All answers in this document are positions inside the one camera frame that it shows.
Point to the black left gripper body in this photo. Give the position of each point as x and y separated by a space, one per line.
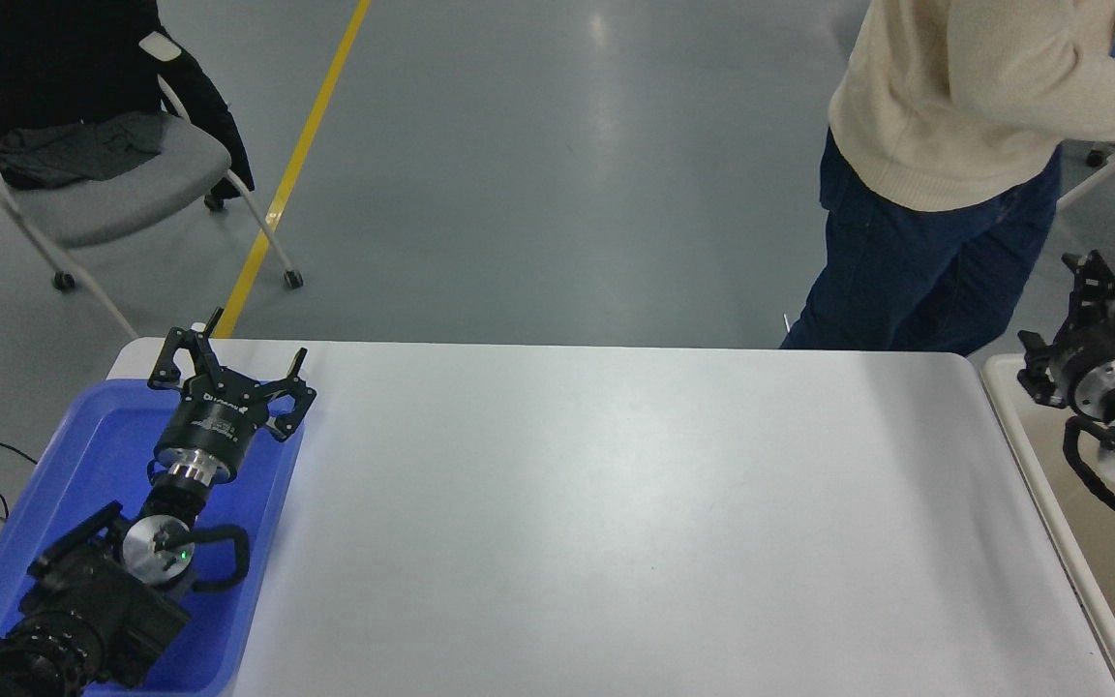
215 421

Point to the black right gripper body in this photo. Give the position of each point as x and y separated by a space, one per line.
1095 348

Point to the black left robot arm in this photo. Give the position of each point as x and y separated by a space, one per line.
103 600

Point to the large pale bin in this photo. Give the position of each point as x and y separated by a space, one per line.
1032 455

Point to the blue plastic tray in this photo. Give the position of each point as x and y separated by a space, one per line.
112 436

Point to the grey chair with white legs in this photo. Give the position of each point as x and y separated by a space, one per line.
132 194

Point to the dark grey cloth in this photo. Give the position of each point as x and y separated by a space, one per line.
83 150

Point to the person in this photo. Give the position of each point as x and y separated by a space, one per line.
954 97

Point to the black jacket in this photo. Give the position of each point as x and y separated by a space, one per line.
74 48

